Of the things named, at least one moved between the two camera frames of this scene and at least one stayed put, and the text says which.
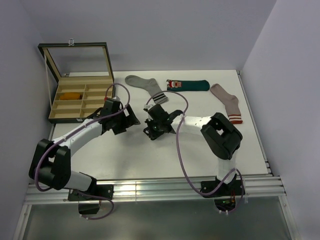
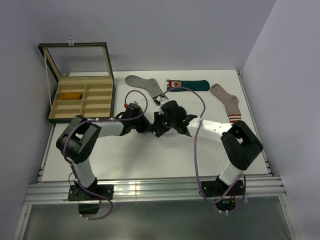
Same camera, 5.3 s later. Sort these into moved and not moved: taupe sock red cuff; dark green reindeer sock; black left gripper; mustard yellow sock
Moved: black left gripper
Not moved: dark green reindeer sock; taupe sock red cuff; mustard yellow sock
